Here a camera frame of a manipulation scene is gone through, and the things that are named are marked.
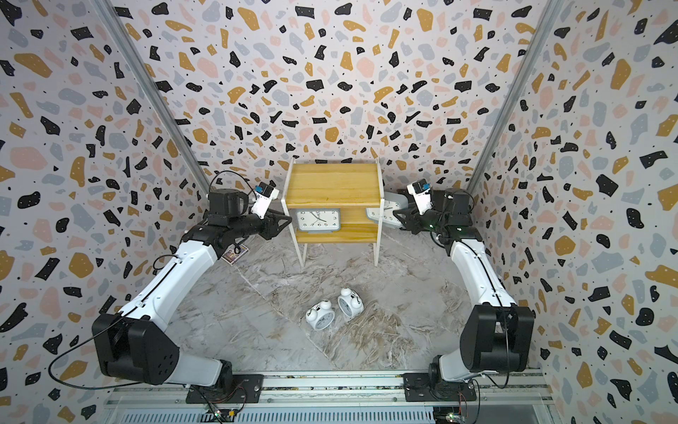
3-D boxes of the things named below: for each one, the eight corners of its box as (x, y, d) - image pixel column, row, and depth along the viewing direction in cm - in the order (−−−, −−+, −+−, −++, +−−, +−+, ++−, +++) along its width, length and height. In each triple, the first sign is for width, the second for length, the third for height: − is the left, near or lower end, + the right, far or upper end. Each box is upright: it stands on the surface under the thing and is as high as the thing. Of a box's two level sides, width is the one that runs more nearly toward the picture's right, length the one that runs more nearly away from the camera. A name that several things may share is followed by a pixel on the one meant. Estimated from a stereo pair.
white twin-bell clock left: (315, 334, 85) (312, 324, 78) (309, 323, 88) (304, 312, 80) (336, 320, 88) (334, 308, 81) (329, 310, 91) (326, 297, 83)
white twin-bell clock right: (337, 307, 92) (335, 294, 84) (348, 297, 94) (347, 284, 87) (353, 323, 88) (353, 312, 81) (364, 313, 91) (365, 300, 83)
